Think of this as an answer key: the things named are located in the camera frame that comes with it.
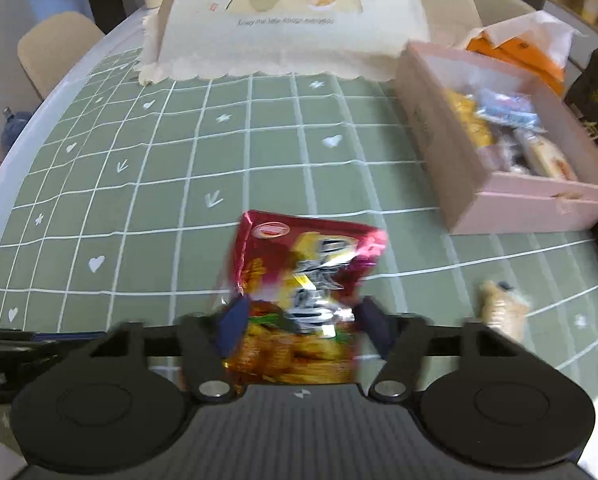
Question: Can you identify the cream cartoon print food cover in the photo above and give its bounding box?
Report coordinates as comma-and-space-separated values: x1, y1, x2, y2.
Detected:
136, 0, 433, 86

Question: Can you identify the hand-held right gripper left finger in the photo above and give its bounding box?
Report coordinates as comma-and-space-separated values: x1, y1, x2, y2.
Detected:
92, 296, 253, 404

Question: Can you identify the green checked tablecloth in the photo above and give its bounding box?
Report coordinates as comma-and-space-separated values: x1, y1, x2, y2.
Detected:
0, 47, 598, 431

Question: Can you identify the red triangular snack packet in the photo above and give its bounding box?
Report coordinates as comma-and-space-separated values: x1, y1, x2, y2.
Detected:
219, 210, 390, 387

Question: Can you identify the white red striped snack packet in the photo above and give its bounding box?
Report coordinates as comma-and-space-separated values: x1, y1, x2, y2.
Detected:
516, 130, 580, 182

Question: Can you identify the white black snack packet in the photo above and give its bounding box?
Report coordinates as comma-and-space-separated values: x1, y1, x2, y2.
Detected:
498, 132, 533, 174

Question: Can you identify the pink cardboard box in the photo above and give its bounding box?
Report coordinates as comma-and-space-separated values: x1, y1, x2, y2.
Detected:
395, 41, 598, 236

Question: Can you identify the long rice bar packet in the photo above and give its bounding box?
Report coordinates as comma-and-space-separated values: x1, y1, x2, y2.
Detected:
480, 280, 532, 340

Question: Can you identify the blue water jug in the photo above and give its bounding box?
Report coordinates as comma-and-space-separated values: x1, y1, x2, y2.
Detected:
0, 107, 36, 152

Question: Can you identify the pile of yellow candy packets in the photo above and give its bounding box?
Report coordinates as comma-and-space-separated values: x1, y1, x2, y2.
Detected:
444, 87, 496, 149

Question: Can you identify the blue pink candy packet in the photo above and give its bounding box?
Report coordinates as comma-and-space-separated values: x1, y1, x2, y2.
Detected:
474, 87, 540, 129

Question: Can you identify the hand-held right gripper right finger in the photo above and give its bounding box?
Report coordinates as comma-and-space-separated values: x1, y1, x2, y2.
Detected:
354, 296, 526, 404

